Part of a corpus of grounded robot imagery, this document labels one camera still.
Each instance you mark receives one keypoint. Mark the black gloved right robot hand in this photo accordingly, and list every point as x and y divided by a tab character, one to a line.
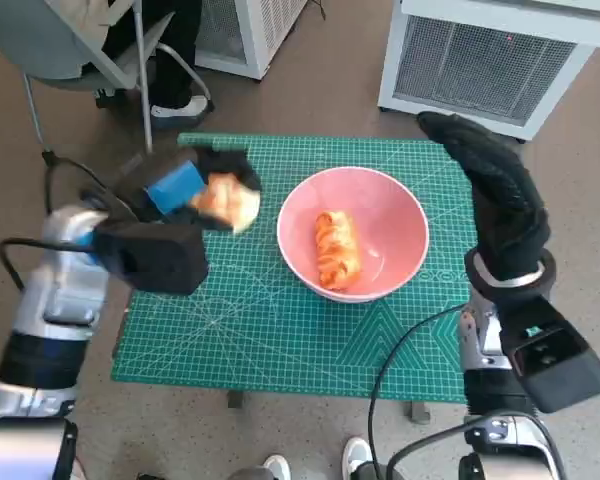
510	215

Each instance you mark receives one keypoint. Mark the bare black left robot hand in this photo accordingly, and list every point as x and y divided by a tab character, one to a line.
175	185

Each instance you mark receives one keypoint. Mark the pale round toy bread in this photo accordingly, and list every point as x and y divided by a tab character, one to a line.
230	200

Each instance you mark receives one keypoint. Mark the pink bowl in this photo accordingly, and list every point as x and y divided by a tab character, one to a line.
390	215

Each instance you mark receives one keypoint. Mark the orange twisted toy bread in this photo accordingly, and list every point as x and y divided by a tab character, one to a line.
337	250

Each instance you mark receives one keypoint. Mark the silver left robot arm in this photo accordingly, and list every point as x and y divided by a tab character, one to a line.
55	280

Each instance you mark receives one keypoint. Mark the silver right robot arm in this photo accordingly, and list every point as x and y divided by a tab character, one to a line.
495	390

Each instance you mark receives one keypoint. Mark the large white mesh-front cabinet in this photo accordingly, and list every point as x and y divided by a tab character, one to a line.
480	60

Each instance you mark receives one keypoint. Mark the green cutting mat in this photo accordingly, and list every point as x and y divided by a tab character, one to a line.
255	340

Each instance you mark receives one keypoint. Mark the small white mesh-front cabinet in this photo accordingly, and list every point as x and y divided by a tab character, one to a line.
262	30

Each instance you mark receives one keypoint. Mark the white shoe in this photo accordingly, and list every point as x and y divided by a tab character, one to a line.
356	455
276	467

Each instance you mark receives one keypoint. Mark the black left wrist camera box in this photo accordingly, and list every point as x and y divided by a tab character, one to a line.
155	260

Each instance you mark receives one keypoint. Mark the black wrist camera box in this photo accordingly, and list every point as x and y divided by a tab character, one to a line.
155	260
560	360

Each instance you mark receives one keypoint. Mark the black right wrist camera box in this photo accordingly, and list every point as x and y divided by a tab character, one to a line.
560	360

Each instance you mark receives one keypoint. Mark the grey chair with metal frame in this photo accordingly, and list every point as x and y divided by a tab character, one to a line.
30	40

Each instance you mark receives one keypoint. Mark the grey table bracket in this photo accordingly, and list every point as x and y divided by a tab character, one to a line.
235	399
417	412

